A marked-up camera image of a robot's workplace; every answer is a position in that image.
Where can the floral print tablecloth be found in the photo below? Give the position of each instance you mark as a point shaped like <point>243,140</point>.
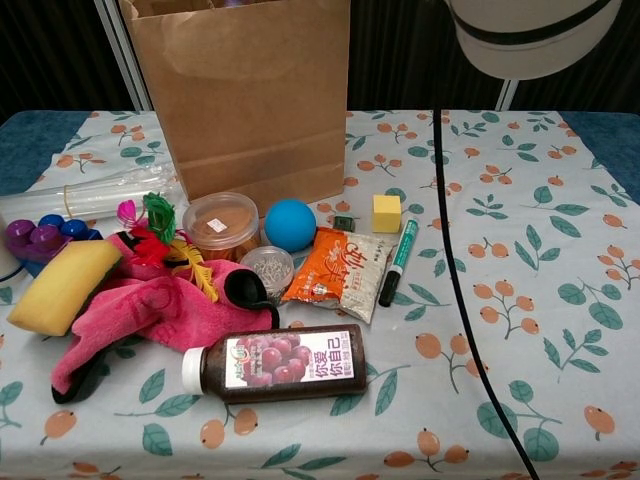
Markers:
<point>350,425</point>

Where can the white metal frame pole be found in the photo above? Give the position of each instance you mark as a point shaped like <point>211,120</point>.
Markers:
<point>125,55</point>
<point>506,95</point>

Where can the yellow sponge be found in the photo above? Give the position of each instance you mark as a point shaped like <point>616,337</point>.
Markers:
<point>60,290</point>

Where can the green black marker pen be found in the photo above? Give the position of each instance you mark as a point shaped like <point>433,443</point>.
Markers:
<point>400,260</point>

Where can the pink cloth with black trim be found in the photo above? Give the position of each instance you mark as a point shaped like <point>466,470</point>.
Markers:
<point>175,315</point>

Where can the purple toy building block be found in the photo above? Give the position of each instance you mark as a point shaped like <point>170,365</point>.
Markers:
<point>40,237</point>

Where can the orange white seasoning packet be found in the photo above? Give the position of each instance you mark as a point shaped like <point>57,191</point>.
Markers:
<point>340,275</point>

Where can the small yellow cube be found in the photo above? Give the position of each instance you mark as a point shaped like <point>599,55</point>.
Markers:
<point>386,214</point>

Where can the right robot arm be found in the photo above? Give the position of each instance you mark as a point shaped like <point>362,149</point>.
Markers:
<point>530,40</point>

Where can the small dark green clip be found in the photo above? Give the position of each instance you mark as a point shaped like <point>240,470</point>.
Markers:
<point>345,221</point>

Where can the small pink green toy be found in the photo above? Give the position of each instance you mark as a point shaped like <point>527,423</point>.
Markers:
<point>126,210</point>

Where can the small white jar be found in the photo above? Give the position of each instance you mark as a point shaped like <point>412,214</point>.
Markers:
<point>267,272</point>

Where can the bundle of clear straws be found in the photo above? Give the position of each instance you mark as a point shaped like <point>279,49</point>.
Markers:
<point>100,195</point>

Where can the colourful feather toy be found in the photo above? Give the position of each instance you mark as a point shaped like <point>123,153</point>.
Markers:
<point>150,250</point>

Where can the blue ball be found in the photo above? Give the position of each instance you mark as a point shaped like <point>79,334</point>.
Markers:
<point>290,225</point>

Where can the purple juice bottle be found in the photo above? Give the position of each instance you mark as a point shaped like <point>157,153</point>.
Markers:
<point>280,362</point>

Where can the blue toy building block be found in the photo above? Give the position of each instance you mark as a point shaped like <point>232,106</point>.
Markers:
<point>75,227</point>

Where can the clear round tub brown contents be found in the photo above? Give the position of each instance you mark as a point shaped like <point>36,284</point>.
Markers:
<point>220,225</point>

